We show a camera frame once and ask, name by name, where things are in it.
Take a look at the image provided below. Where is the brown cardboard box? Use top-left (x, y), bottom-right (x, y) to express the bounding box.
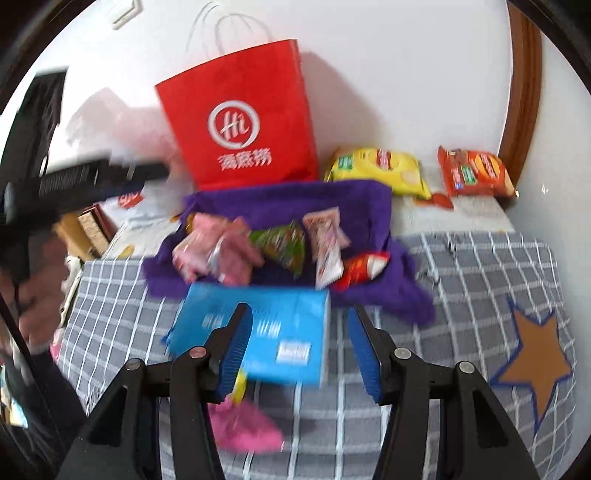
top-left (53, 205), bottom-right (116, 261)

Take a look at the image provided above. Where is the blue box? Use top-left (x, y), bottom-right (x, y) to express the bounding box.
top-left (161, 282), bottom-right (332, 387)

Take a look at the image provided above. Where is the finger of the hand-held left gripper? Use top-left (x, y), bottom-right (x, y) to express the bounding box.
top-left (39, 159), bottom-right (169, 214)

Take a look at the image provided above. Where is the grey checked blanket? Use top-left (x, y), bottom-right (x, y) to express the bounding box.
top-left (55, 231), bottom-right (578, 480)

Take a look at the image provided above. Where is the magenta snack packet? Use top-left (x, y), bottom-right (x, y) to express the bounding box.
top-left (208, 397), bottom-right (284, 453)

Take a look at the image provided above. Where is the red paper bag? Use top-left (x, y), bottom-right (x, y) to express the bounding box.
top-left (154, 2), bottom-right (320, 191)

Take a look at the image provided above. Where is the yellow chip bag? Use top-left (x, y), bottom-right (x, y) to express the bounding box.
top-left (324, 147), bottom-right (432, 200)

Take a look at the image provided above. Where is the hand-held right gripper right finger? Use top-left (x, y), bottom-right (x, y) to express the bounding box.
top-left (347, 304), bottom-right (541, 480)

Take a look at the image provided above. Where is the white plastic bag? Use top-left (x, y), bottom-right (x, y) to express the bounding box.
top-left (60, 88), bottom-right (195, 217)

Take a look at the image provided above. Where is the person's left hand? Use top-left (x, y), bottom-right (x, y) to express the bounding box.
top-left (16, 234), bottom-right (82, 350)

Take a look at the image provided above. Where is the dark cloth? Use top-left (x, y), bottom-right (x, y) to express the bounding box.
top-left (0, 346), bottom-right (88, 480)

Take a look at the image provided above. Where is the red chip bag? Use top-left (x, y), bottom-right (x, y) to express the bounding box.
top-left (438, 146), bottom-right (519, 199)

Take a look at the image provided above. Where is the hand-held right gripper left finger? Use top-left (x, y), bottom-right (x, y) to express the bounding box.
top-left (55, 302), bottom-right (254, 480)

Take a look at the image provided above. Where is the white red snack packet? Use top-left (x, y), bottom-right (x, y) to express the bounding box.
top-left (302, 208), bottom-right (352, 291)

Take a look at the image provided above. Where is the wooden door frame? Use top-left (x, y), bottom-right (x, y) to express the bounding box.
top-left (499, 4), bottom-right (543, 188)

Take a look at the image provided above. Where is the green triangular snack packet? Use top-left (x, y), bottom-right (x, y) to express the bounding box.
top-left (249, 220), bottom-right (308, 279)

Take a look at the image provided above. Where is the white wall switch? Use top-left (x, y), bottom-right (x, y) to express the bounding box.
top-left (111, 0), bottom-right (141, 20)

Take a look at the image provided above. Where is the purple cloth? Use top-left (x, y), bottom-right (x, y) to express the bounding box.
top-left (142, 180), bottom-right (437, 326)

